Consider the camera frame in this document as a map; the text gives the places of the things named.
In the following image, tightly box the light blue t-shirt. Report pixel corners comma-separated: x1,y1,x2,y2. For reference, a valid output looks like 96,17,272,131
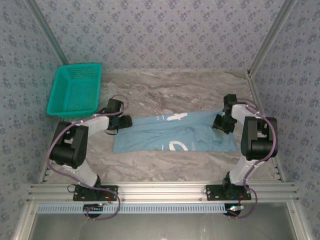
112,109,238,154

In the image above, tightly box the teal plastic basket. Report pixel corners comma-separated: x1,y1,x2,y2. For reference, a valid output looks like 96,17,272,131
46,62,103,120

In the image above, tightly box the small black controller board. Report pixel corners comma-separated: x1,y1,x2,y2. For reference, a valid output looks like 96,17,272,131
226,203,245,216
83,203,105,214

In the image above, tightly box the grey metal panel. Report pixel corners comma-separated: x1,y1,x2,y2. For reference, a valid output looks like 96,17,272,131
14,202,312,240

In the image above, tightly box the aluminium table side rail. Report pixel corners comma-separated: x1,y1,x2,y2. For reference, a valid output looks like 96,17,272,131
38,117,66,185
246,71,287,185

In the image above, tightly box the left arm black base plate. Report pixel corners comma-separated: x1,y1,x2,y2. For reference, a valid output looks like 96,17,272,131
67,184,119,202

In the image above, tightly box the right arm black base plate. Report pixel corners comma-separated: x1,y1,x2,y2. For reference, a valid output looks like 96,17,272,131
205,184,252,202

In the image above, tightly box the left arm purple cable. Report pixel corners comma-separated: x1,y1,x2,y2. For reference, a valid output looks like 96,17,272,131
47,94,122,221

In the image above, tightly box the aluminium mounting rail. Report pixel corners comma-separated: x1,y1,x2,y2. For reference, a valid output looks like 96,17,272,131
26,182,300,203

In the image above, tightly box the white slotted cable duct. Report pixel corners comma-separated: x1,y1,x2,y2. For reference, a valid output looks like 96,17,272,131
36,202,241,215

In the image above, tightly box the aluminium frame post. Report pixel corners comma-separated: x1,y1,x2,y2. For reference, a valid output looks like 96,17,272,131
246,0,301,76
26,0,70,66

